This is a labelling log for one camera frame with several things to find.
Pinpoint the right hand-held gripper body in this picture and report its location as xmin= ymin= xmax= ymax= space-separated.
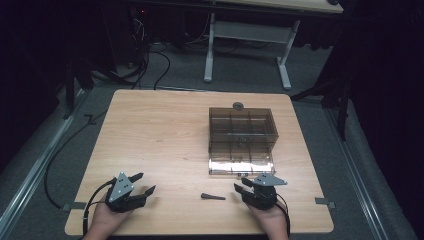
xmin=242 ymin=173 xmax=288 ymax=212

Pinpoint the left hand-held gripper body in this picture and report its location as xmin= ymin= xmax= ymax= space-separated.
xmin=104 ymin=171 xmax=148 ymax=214

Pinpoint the small dark tapered stick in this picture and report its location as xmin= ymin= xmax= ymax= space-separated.
xmin=200 ymin=192 xmax=227 ymax=201

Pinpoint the brown transparent compartment box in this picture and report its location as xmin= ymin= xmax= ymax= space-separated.
xmin=207 ymin=106 xmax=280 ymax=176

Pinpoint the person's left hand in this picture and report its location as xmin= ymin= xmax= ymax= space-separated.
xmin=82 ymin=194 xmax=134 ymax=240

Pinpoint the person's right hand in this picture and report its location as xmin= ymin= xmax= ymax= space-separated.
xmin=245 ymin=201 xmax=290 ymax=240

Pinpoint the black metal stand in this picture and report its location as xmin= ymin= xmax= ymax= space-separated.
xmin=290 ymin=66 xmax=354 ymax=142
xmin=62 ymin=56 xmax=95 ymax=120

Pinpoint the right hand-held gripper cable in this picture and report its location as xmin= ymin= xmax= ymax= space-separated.
xmin=275 ymin=193 xmax=292 ymax=238

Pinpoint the hand-held gripper cable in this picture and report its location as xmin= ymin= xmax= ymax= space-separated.
xmin=81 ymin=178 xmax=118 ymax=237
xmin=275 ymin=193 xmax=292 ymax=238

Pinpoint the left hand-held gripper cable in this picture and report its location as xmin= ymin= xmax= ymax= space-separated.
xmin=81 ymin=178 xmax=118 ymax=237

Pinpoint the grey metal table bracket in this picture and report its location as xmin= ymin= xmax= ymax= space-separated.
xmin=60 ymin=201 xmax=88 ymax=212
xmin=314 ymin=197 xmax=336 ymax=210

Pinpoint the black floor cable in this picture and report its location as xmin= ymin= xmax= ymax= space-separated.
xmin=43 ymin=109 xmax=108 ymax=210

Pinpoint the aluminium floor rail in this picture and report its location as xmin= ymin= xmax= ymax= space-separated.
xmin=324 ymin=105 xmax=391 ymax=240
xmin=0 ymin=89 xmax=88 ymax=234

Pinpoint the bundle of black cables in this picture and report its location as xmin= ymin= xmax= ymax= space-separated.
xmin=113 ymin=9 xmax=172 ymax=91

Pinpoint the white metal frame desk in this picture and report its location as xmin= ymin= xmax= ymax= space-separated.
xmin=133 ymin=0 xmax=344 ymax=91

